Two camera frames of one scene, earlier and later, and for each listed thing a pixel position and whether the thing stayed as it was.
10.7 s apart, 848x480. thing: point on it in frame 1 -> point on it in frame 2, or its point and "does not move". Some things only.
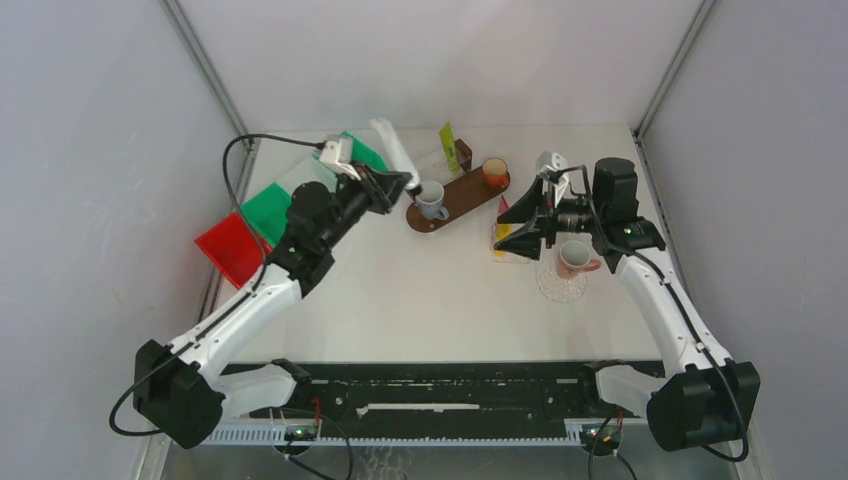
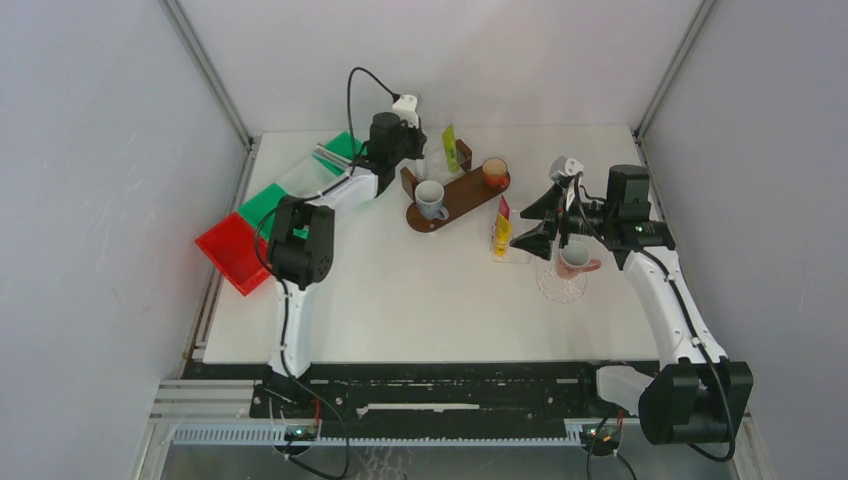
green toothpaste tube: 447,138 does not move
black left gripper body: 363,194 -> 410,143
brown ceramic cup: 495,171 does not move
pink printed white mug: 574,260 does not move
